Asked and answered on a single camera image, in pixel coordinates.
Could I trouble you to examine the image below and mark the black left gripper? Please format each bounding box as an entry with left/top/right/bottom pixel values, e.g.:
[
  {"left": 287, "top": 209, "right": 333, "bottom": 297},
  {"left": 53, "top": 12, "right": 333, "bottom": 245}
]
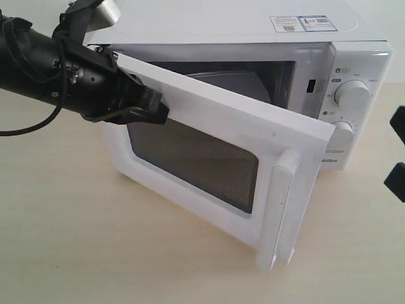
[{"left": 52, "top": 39, "right": 169, "bottom": 125}]

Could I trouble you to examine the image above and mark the white lidded plastic container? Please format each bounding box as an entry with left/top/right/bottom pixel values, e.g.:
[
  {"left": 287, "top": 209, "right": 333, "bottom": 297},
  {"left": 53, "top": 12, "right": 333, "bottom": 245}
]
[{"left": 187, "top": 70, "right": 271, "bottom": 103}]

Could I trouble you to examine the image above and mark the white microwave door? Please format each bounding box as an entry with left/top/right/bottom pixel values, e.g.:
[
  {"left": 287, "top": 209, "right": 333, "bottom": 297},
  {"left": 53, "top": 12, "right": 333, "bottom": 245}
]
[{"left": 103, "top": 55, "right": 334, "bottom": 269}]

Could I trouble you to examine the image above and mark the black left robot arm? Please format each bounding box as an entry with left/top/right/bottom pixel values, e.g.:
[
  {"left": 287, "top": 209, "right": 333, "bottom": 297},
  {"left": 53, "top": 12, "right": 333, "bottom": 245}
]
[{"left": 1, "top": 8, "right": 169, "bottom": 125}]

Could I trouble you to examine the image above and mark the white microwave oven body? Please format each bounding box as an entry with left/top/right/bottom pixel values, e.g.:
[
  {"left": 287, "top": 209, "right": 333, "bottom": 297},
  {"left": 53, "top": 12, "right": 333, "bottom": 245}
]
[{"left": 88, "top": 1, "right": 393, "bottom": 170}]

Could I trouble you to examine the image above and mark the white power knob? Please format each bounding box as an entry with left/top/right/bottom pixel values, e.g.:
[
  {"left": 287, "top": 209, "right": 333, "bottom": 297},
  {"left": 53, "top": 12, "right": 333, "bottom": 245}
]
[{"left": 334, "top": 80, "right": 371, "bottom": 109}]

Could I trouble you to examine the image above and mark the white timer knob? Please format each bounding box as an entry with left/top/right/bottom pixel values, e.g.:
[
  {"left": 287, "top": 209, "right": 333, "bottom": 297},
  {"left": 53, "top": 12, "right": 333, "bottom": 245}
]
[{"left": 330, "top": 121, "right": 354, "bottom": 146}]

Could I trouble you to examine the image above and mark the blue energy label sticker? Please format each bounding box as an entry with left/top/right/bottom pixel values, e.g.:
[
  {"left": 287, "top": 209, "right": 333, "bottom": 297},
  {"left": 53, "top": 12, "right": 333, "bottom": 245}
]
[{"left": 298, "top": 15, "right": 337, "bottom": 32}]

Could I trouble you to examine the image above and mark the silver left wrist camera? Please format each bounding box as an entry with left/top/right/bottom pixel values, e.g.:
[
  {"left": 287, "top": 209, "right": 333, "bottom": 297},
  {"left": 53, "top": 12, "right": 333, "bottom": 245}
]
[{"left": 65, "top": 0, "right": 123, "bottom": 32}]

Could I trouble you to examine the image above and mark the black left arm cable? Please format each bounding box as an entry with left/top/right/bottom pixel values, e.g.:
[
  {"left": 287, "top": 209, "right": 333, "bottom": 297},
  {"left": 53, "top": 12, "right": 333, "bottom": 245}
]
[{"left": 0, "top": 103, "right": 63, "bottom": 137}]

